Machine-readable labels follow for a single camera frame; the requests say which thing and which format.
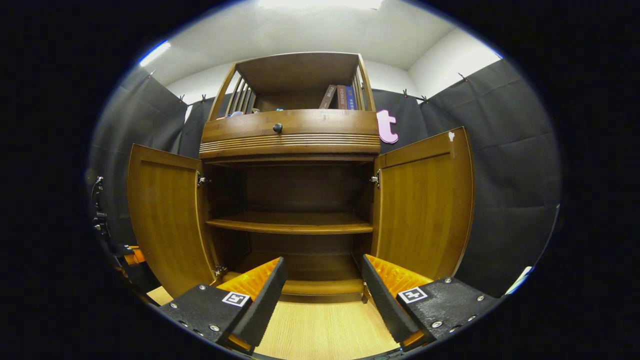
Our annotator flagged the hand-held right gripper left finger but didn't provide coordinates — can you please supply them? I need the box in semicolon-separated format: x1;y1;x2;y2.
157;256;289;356

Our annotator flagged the wooden cabinet door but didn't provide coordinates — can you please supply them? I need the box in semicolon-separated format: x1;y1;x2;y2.
126;144;219;300
371;126;475;281

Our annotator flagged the wooden double-door shoe cabinet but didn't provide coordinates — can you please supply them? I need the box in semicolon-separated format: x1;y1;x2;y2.
199;51;382;304

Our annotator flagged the black backdrop cloth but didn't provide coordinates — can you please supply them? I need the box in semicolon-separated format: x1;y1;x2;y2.
86;59;563;299

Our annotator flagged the brown book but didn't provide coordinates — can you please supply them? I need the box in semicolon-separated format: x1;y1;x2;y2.
319;84;338;110

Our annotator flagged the wooden cabinet drawer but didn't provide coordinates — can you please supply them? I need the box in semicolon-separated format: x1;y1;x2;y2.
201;109;380;144

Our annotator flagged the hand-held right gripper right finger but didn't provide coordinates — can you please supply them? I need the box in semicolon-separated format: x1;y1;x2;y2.
361;254;502;352

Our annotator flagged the wooden inner shelf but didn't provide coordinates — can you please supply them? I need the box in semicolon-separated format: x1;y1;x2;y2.
205;210;374;235

